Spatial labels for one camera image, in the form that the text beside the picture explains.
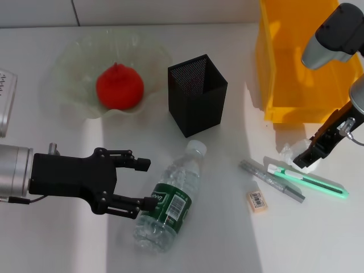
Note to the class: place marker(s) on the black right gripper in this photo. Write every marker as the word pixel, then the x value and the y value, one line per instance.
pixel 332 136

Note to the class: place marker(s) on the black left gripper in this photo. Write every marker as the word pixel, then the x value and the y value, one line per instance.
pixel 71 179

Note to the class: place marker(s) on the white paper ball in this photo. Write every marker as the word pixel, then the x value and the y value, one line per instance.
pixel 287 152

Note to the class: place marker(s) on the mint green utility knife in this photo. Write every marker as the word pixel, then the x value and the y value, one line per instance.
pixel 318 185

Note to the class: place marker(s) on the clear water bottle green label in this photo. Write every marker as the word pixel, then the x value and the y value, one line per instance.
pixel 170 182

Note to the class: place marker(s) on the red-orange round fruit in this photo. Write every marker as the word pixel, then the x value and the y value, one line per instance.
pixel 119 86

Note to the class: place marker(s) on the silver glitter pen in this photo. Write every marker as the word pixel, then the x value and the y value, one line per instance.
pixel 264 177

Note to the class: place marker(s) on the beige eraser with barcode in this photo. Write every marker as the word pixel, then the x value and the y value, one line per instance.
pixel 257 202

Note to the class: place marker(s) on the black mesh pen holder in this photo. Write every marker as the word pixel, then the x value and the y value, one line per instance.
pixel 196 113

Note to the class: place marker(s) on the clear wavy glass fruit plate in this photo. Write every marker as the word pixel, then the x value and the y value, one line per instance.
pixel 74 71

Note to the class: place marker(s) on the yellow plastic bin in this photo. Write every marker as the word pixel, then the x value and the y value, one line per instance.
pixel 287 79

